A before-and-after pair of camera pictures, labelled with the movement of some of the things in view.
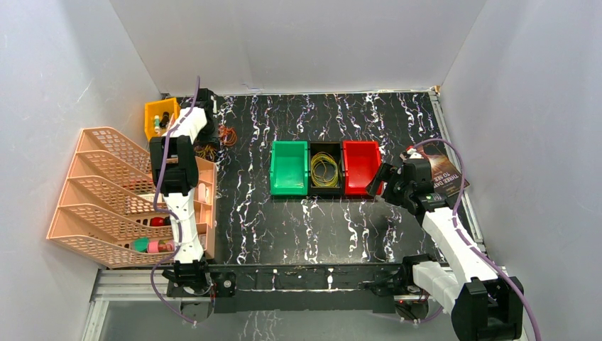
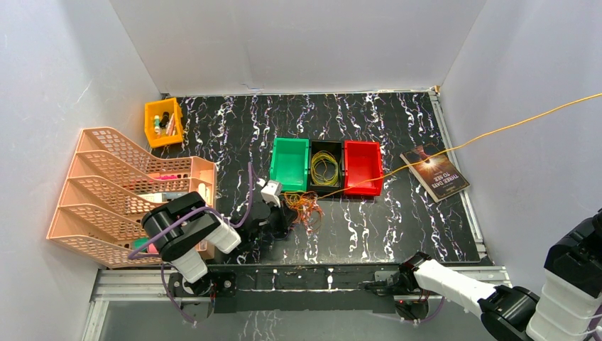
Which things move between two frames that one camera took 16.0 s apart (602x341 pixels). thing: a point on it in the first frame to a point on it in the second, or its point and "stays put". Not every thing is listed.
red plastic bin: x=361 y=160 stays put
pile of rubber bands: x=227 y=135 to x=307 y=209
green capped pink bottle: x=158 y=246 stays put
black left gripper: x=205 y=136 to x=280 y=214
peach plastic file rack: x=108 y=212 stays put
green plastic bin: x=289 y=168 stays put
